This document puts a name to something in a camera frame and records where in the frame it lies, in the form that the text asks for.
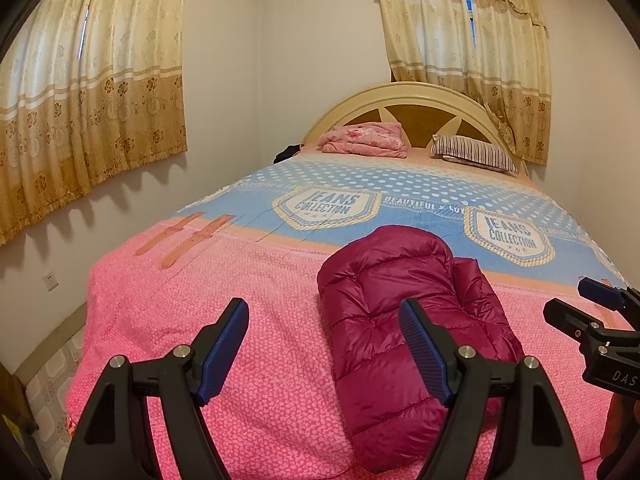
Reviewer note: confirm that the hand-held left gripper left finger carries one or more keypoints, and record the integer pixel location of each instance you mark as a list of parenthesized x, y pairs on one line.
[(222, 350)]

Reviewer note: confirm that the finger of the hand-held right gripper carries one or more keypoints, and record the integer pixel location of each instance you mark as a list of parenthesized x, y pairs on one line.
[(595, 287), (570, 317)]

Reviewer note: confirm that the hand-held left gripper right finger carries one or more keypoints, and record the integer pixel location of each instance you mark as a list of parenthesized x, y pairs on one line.
[(425, 350)]

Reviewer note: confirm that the magenta puffer jacket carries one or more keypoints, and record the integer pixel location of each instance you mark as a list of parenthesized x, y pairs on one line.
[(380, 280)]

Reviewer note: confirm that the bed with pink-blue cover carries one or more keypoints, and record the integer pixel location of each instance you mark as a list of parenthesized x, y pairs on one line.
[(225, 285)]

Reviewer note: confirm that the striped pillow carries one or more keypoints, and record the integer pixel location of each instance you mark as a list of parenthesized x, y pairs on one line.
[(475, 152)]

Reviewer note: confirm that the black cloth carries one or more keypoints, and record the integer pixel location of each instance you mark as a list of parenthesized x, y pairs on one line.
[(287, 154)]

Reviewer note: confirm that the pink folded quilt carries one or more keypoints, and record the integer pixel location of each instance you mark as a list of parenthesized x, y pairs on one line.
[(365, 140)]

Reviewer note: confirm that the dark wooden furniture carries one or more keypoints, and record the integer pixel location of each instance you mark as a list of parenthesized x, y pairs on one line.
[(17, 435)]

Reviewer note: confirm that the beige floral curtain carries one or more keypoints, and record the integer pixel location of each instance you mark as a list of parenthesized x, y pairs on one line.
[(500, 60), (90, 85)]

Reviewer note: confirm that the cream wooden headboard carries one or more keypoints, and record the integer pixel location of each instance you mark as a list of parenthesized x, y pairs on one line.
[(400, 92)]

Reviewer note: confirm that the window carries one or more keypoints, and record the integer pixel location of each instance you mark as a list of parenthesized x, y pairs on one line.
[(470, 5)]

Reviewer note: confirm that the white wall socket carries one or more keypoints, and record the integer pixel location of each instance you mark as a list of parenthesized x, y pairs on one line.
[(51, 281)]

